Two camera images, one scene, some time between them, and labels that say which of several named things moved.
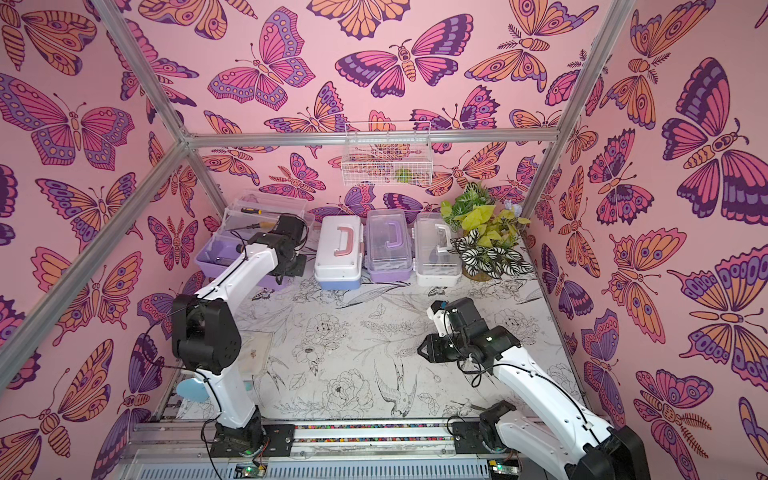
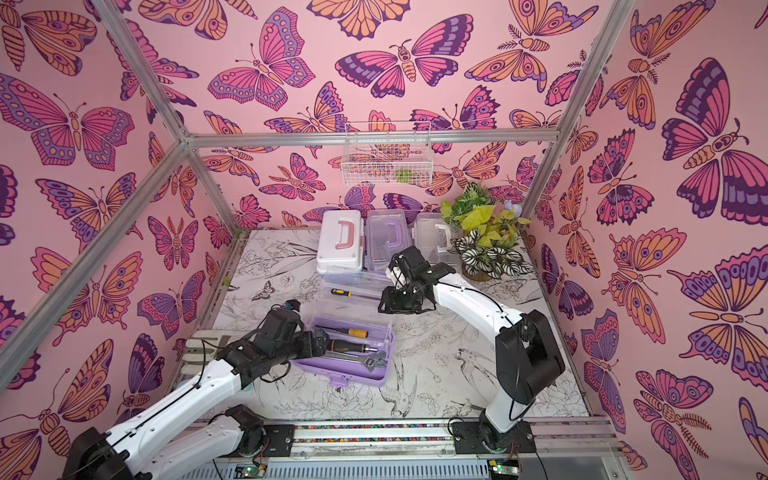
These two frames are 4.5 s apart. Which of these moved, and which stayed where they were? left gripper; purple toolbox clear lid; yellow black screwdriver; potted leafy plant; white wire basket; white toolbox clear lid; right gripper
Moved: left gripper; yellow black screwdriver; right gripper
Stayed: potted leafy plant; white toolbox clear lid; purple toolbox clear lid; white wire basket
